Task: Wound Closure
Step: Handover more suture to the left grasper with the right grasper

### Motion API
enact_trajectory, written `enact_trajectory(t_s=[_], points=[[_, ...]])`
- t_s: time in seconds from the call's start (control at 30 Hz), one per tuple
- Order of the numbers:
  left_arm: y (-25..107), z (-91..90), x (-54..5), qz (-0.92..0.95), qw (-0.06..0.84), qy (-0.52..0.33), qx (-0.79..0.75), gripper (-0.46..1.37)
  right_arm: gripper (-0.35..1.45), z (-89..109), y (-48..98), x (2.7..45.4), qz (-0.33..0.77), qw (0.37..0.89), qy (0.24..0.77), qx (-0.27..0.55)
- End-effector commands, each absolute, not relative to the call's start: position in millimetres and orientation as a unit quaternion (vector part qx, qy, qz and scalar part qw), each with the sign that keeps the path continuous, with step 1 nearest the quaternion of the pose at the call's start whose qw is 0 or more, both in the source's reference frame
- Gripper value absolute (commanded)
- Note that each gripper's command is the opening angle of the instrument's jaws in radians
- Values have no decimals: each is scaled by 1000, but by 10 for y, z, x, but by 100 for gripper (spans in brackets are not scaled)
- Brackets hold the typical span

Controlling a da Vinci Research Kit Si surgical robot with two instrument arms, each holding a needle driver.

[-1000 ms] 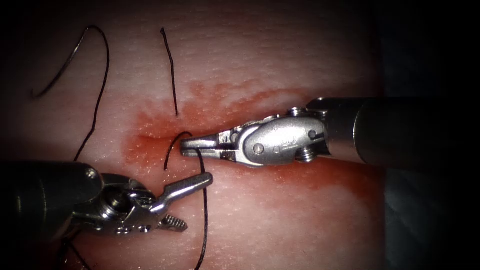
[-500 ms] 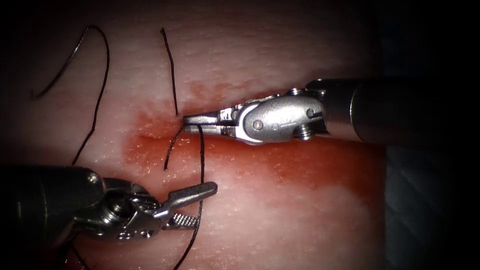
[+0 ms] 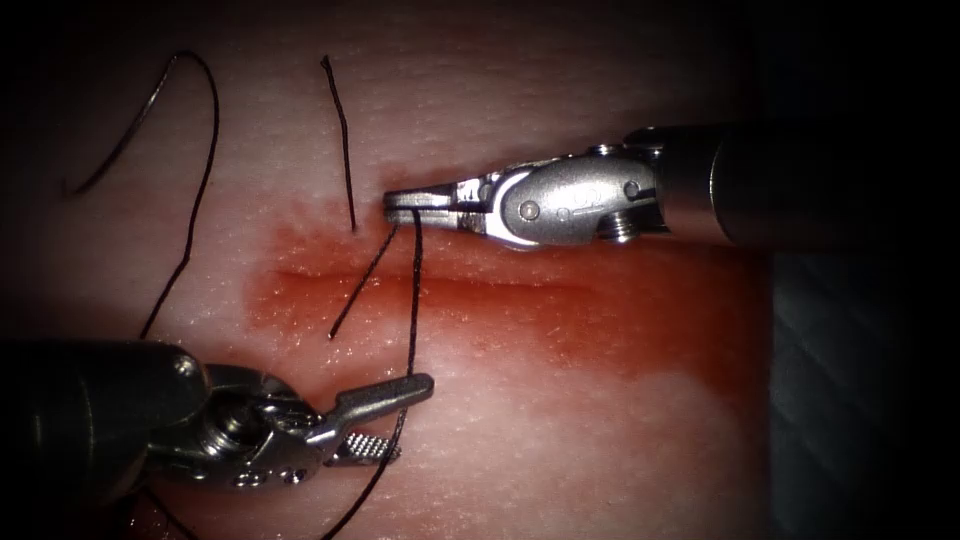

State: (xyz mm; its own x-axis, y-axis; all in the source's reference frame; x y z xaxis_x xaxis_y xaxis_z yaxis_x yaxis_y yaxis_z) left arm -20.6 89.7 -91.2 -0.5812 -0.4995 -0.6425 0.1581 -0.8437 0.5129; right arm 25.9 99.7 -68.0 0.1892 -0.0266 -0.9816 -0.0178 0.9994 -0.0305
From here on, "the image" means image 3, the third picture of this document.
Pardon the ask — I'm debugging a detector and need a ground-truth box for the right arm needle driver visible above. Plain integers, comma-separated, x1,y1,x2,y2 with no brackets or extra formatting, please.
478,127,669,252

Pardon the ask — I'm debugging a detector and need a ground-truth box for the right arm needle driver jaw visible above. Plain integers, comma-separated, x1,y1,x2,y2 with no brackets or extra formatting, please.
383,176,488,210
385,203,490,235

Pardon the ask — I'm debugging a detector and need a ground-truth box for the left arm needle driver jaw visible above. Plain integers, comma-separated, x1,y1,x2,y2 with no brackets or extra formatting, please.
328,431,403,469
308,372,436,448

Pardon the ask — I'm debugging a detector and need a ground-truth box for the left arm needle driver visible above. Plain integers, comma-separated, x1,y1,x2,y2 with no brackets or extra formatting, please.
144,363,340,490

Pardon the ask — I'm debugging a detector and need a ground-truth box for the black thread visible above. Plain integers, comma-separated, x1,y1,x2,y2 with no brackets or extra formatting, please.
61,49,426,540

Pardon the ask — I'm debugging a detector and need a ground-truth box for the tissue pad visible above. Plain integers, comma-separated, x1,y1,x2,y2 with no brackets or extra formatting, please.
0,0,775,540

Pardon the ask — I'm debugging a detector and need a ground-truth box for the grey cloth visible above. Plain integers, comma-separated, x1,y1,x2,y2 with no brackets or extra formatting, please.
769,251,960,540

